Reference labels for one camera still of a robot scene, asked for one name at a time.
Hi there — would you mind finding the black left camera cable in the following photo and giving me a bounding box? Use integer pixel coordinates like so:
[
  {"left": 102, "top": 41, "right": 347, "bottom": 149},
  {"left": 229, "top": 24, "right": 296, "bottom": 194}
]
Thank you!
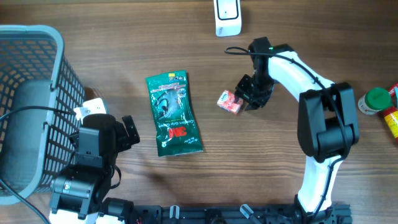
[{"left": 0, "top": 105, "right": 77, "bottom": 224}]

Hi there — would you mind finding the green 3M gloves packet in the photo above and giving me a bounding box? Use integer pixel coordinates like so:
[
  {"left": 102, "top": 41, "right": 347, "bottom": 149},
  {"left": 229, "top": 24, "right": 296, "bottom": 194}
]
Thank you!
[{"left": 146, "top": 70, "right": 203, "bottom": 157}]

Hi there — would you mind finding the black right camera cable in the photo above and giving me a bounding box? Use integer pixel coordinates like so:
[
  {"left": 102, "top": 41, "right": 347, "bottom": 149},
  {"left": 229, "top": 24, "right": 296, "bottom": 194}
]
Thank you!
[{"left": 224, "top": 46, "right": 351, "bottom": 224}]

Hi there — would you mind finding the black camera cable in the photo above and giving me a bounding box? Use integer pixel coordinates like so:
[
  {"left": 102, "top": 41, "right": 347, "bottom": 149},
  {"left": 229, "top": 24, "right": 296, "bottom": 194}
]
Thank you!
[
  {"left": 224, "top": 46, "right": 351, "bottom": 224},
  {"left": 0, "top": 105, "right": 77, "bottom": 224}
]

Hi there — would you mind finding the small red tissue box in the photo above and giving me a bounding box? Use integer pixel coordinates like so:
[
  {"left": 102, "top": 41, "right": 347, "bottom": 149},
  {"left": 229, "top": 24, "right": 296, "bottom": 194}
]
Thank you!
[{"left": 217, "top": 90, "right": 244, "bottom": 114}]

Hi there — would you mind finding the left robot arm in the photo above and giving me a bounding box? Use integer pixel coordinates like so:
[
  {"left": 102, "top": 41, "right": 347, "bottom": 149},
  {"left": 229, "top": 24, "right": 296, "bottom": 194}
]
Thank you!
[{"left": 49, "top": 114, "right": 140, "bottom": 223}]

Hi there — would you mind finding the grey plastic mesh basket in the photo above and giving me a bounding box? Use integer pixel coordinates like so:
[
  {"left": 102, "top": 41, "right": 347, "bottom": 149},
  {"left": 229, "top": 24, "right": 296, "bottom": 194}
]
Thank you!
[{"left": 1, "top": 25, "right": 86, "bottom": 198}]

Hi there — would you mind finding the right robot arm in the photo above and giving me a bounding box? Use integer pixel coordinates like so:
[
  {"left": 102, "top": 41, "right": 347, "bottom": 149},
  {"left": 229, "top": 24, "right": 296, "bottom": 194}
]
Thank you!
[{"left": 225, "top": 37, "right": 359, "bottom": 218}]

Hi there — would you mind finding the yellow red sauce bottle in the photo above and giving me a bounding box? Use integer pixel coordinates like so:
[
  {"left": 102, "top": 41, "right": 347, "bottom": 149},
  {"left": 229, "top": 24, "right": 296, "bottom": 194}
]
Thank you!
[{"left": 382, "top": 106, "right": 398, "bottom": 141}]

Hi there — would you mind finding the red coffee stick sachet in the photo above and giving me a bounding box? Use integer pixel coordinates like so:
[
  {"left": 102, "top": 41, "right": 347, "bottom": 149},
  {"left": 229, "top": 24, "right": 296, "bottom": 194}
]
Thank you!
[{"left": 388, "top": 83, "right": 398, "bottom": 97}]

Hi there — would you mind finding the green lid glass jar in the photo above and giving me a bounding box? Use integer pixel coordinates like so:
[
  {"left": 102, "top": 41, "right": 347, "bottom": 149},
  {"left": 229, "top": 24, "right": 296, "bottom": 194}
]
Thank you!
[{"left": 358, "top": 87, "right": 392, "bottom": 115}]

